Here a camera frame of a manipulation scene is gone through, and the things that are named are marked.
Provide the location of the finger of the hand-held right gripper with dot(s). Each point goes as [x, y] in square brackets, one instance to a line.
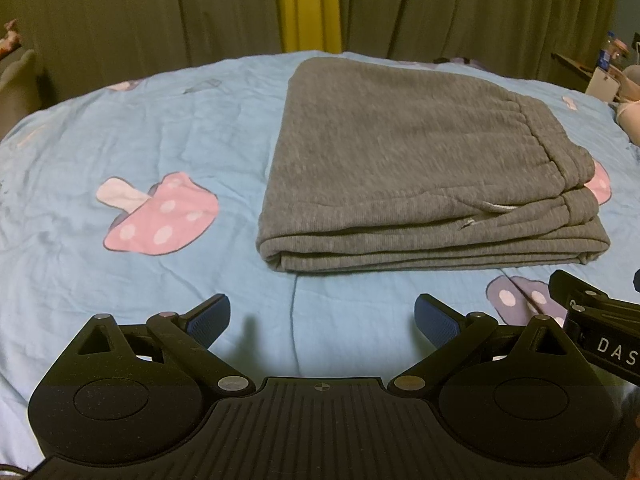
[580, 287]

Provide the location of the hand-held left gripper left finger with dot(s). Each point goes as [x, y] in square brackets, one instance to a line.
[207, 317]

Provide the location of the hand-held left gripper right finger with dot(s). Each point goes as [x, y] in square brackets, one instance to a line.
[435, 317]

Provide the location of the grey knit pants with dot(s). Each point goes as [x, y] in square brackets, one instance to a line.
[400, 160]

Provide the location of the blue mushroom printed blanket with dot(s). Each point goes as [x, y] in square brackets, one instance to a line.
[125, 270]

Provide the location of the white box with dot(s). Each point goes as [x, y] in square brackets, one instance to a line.
[602, 82]

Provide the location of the dark bedside shelf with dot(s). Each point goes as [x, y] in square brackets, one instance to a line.
[575, 67]

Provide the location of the clear bottle with blue label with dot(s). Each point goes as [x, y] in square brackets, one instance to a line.
[611, 50]

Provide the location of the grey curtain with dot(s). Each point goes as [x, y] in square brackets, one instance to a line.
[165, 10]
[475, 5]

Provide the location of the yellow curtain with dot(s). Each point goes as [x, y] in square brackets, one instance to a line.
[310, 5]

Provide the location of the brown and white plush toy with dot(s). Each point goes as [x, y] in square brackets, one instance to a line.
[9, 37]

